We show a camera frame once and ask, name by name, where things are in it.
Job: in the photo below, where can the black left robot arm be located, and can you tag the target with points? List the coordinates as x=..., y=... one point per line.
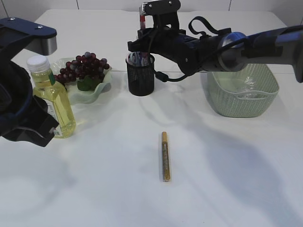
x=16, y=92

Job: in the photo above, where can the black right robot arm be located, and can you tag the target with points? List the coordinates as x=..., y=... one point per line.
x=224, y=51

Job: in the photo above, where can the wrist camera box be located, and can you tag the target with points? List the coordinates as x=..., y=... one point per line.
x=159, y=7
x=17, y=34

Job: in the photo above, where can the green ruffled glass plate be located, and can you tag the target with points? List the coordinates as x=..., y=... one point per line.
x=76, y=96

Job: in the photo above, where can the black mesh pen holder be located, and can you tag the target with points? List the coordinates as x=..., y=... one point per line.
x=140, y=79

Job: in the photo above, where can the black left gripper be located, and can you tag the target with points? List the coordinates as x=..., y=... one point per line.
x=35, y=126

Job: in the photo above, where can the blue capped scissors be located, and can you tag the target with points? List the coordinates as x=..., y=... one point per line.
x=140, y=59

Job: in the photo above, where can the clear plastic sheet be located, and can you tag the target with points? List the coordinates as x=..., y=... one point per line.
x=247, y=90

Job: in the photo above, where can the yellow oil bottle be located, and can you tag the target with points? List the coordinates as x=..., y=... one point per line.
x=54, y=93

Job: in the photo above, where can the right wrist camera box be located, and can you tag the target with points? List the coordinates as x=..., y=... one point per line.
x=159, y=7

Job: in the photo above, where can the gold glitter pen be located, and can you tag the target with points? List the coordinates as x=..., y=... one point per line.
x=166, y=175

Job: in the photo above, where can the purple artificial grape bunch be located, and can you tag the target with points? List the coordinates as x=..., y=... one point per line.
x=86, y=70

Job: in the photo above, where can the red glitter pen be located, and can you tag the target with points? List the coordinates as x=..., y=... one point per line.
x=142, y=22

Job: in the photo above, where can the pink capped scissors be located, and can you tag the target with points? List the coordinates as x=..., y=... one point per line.
x=131, y=58

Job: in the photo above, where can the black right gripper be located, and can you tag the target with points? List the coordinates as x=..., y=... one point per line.
x=165, y=38

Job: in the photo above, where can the silver glitter pen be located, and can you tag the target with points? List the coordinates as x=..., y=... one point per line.
x=150, y=60

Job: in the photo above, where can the green plastic woven basket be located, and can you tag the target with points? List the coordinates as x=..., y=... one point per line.
x=225, y=87

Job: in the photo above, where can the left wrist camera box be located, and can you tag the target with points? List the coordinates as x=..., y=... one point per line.
x=17, y=34

